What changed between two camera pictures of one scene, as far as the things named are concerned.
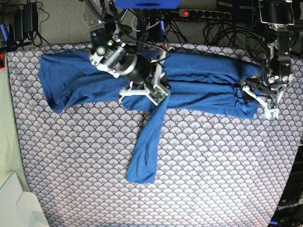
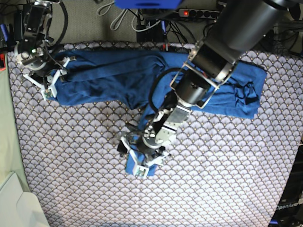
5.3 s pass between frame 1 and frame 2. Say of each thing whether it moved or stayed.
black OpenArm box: stayed
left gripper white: moved
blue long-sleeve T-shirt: moved
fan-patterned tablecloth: stayed
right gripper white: moved
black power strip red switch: stayed
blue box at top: stayed
